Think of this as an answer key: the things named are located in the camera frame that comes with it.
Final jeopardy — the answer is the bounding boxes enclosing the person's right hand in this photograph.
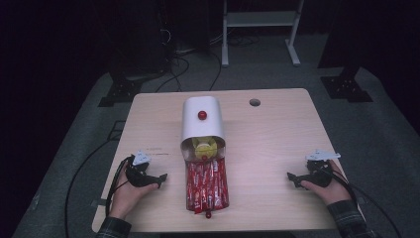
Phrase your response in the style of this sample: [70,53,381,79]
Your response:
[300,160,352,206]

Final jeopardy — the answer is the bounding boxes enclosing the bundle of black floor cables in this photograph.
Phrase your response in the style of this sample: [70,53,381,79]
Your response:
[154,33,259,93]

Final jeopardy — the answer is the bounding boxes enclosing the pile of red packets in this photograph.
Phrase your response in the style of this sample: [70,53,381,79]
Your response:
[185,158,230,214]
[183,156,231,220]

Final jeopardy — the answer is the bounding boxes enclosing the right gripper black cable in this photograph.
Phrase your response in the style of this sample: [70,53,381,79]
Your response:
[325,162,402,238]

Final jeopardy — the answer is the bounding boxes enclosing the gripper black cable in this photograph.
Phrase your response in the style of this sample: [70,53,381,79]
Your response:
[104,156,134,217]
[325,162,402,238]

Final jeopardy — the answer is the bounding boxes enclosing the yellow round item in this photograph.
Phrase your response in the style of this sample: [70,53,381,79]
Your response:
[191,136,219,161]

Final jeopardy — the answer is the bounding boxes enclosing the white metal stand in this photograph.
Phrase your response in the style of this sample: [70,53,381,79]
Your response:
[221,0,305,68]

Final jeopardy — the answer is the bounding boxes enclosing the person's left hand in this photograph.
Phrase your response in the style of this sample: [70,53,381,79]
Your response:
[109,161,159,220]

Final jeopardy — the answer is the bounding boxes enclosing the black stand base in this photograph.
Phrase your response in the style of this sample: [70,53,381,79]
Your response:
[320,64,374,104]
[97,78,144,108]

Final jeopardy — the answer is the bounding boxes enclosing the black floor cable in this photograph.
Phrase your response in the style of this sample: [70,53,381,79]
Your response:
[64,120,127,238]

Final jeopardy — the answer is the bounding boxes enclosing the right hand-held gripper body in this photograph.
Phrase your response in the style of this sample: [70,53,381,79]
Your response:
[300,149,342,188]

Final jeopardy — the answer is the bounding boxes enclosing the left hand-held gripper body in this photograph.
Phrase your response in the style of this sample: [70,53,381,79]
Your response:
[125,150,161,188]

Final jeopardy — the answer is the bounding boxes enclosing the dark cabinet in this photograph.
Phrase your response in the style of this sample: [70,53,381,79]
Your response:
[110,0,174,78]

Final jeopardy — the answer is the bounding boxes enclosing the white box with red knob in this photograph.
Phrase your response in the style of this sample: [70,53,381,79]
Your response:
[179,95,227,163]

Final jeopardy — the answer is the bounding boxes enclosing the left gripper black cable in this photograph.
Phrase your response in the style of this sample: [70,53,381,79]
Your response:
[104,156,134,217]

